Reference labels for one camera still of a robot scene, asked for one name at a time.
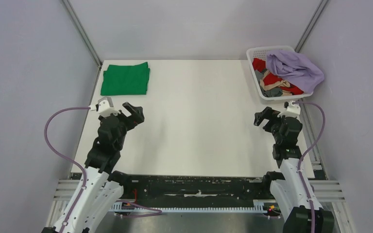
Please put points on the white plastic laundry basket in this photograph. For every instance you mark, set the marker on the white plastic laundry basket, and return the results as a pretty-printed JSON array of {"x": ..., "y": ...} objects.
[{"x": 260, "y": 53}]

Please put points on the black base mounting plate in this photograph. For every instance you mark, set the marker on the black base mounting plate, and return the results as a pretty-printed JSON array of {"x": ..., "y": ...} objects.
[{"x": 191, "y": 191}]

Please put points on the beige t shirt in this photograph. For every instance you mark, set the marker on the beige t shirt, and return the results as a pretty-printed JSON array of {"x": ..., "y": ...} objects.
[{"x": 270, "y": 81}]

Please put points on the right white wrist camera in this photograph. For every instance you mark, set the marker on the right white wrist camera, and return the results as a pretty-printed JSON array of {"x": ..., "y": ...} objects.
[{"x": 291, "y": 110}]

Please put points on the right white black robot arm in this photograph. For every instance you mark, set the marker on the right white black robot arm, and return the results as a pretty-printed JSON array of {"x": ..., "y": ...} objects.
[{"x": 299, "y": 207}]

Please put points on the folded green t shirt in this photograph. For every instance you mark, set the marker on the folded green t shirt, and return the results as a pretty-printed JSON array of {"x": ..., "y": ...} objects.
[{"x": 125, "y": 80}]

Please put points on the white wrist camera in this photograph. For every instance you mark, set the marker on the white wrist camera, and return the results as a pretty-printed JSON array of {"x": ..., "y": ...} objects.
[
  {"x": 291, "y": 110},
  {"x": 104, "y": 107}
]

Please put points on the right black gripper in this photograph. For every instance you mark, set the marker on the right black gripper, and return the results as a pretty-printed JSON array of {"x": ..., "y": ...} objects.
[{"x": 271, "y": 114}]

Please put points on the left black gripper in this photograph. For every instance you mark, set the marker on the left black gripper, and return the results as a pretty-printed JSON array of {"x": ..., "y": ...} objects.
[{"x": 136, "y": 118}]

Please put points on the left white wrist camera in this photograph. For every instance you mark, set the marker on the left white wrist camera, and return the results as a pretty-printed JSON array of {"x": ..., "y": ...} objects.
[{"x": 104, "y": 107}]

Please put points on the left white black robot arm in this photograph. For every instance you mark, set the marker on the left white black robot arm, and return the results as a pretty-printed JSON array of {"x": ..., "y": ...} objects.
[{"x": 96, "y": 191}]

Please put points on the red t shirt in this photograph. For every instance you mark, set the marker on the red t shirt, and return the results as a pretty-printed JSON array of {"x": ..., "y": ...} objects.
[{"x": 260, "y": 65}]

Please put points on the white slotted cable duct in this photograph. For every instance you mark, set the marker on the white slotted cable duct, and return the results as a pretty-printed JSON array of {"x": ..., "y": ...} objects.
[{"x": 256, "y": 208}]

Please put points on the purple t shirt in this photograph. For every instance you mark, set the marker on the purple t shirt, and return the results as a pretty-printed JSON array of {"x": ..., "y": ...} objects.
[{"x": 295, "y": 68}]

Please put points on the grey t shirt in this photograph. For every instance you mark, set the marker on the grey t shirt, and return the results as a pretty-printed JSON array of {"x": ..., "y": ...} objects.
[{"x": 274, "y": 92}]

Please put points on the aluminium frame rails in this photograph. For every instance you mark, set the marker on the aluminium frame rails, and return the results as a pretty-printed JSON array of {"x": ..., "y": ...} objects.
[{"x": 328, "y": 193}]

